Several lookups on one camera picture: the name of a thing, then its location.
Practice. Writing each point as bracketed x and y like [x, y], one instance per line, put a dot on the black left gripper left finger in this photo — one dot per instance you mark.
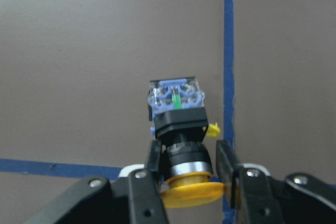
[142, 186]

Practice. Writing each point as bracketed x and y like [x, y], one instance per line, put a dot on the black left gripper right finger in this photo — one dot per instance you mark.
[248, 194]

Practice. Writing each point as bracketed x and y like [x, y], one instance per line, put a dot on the yellow push button switch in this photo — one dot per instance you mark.
[179, 121]

